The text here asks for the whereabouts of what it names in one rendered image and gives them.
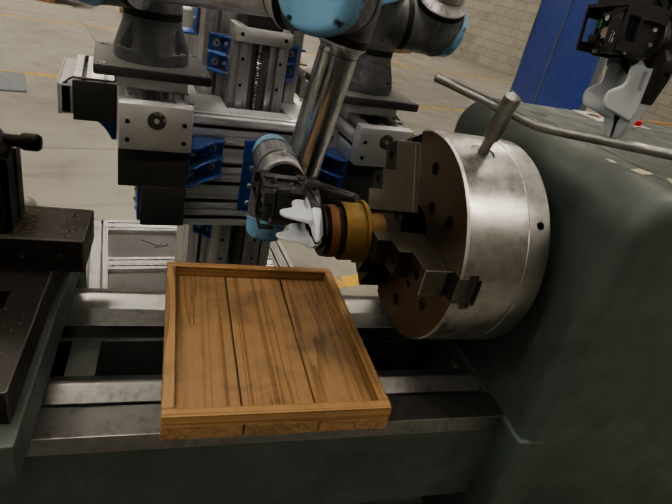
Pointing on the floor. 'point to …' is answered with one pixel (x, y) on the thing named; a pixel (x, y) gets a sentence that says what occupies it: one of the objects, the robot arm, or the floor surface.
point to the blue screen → (557, 57)
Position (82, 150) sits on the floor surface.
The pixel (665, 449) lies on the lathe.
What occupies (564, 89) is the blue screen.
